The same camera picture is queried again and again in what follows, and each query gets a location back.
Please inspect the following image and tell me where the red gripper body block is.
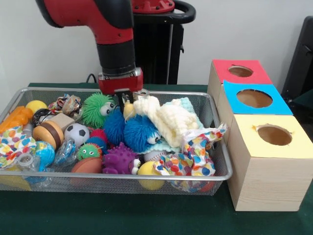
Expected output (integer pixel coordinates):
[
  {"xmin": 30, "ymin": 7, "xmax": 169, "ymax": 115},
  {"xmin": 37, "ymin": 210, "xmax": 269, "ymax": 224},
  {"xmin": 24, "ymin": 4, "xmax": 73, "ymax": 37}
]
[{"xmin": 97, "ymin": 68, "xmax": 144, "ymax": 96}]

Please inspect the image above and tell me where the yellow plush toy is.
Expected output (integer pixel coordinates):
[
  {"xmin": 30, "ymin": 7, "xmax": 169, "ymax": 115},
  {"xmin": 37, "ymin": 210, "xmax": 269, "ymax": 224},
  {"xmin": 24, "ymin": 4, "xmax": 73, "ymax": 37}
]
[{"xmin": 123, "ymin": 101, "xmax": 136, "ymax": 121}]

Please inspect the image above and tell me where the blue spiky ball with eyes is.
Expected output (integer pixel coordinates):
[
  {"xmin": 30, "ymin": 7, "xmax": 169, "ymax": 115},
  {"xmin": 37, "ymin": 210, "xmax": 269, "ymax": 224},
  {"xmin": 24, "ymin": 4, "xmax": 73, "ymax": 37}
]
[{"xmin": 123, "ymin": 115, "xmax": 162, "ymax": 154}]

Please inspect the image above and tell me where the cream waffle cloth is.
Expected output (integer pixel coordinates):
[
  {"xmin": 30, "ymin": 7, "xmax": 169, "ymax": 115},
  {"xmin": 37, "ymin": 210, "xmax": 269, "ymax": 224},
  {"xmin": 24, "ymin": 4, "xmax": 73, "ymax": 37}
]
[{"xmin": 133, "ymin": 95, "xmax": 200, "ymax": 149}]

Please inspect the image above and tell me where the mint waffle cloth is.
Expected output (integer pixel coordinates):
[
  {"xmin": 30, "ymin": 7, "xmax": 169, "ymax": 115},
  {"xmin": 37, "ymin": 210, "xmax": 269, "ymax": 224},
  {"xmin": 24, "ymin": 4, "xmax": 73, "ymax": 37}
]
[{"xmin": 140, "ymin": 97, "xmax": 204, "ymax": 154}]

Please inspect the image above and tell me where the shallow silver mesh bin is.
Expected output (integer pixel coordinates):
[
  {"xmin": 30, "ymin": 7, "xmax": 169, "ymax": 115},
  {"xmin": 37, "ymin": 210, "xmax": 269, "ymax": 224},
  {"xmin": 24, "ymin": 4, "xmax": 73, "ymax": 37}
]
[{"xmin": 0, "ymin": 87, "xmax": 233, "ymax": 196}]

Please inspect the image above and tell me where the wooden box with three holes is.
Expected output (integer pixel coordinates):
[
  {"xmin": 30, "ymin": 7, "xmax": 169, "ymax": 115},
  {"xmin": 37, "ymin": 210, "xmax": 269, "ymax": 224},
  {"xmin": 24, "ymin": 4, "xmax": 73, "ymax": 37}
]
[{"xmin": 207, "ymin": 59, "xmax": 313, "ymax": 212}]

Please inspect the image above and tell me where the green spiky ball with eyes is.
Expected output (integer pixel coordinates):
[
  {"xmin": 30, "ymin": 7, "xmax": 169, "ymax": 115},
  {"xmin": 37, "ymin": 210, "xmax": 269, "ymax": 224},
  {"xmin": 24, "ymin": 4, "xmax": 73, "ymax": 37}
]
[{"xmin": 80, "ymin": 92, "xmax": 117, "ymax": 128}]

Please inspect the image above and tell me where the small soccer ball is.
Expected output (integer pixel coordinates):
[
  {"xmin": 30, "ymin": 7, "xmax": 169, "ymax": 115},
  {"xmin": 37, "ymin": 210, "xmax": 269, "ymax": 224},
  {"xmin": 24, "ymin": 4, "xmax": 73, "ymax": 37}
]
[{"xmin": 64, "ymin": 123, "xmax": 90, "ymax": 145}]

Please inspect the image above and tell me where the purple spiky toy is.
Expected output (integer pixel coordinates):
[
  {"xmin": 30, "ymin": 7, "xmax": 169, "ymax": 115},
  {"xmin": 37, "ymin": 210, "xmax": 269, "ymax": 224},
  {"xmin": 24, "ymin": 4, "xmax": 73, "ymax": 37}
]
[{"xmin": 102, "ymin": 142, "xmax": 142, "ymax": 175}]

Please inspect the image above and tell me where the toy burger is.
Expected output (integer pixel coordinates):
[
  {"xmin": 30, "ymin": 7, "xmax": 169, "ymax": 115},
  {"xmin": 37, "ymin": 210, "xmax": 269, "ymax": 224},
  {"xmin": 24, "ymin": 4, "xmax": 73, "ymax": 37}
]
[{"xmin": 32, "ymin": 120, "xmax": 65, "ymax": 150}]

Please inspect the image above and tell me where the polka dot paper napkin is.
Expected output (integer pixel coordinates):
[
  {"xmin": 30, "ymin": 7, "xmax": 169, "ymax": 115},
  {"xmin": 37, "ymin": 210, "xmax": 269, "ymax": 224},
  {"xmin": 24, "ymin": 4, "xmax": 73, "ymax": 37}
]
[
  {"xmin": 0, "ymin": 126, "xmax": 37, "ymax": 168},
  {"xmin": 153, "ymin": 122, "xmax": 229, "ymax": 194}
]

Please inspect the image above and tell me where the dark green table cloth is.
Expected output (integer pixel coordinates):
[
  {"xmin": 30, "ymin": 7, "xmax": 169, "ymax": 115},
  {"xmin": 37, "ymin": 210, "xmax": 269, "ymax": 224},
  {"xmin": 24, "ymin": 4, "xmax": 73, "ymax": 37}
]
[
  {"xmin": 292, "ymin": 88, "xmax": 313, "ymax": 116},
  {"xmin": 0, "ymin": 82, "xmax": 313, "ymax": 235}
]

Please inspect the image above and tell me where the black stand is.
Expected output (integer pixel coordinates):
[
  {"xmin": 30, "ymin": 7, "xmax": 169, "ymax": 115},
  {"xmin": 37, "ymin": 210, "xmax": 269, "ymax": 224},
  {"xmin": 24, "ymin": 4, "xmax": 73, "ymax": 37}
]
[{"xmin": 281, "ymin": 16, "xmax": 313, "ymax": 98}]

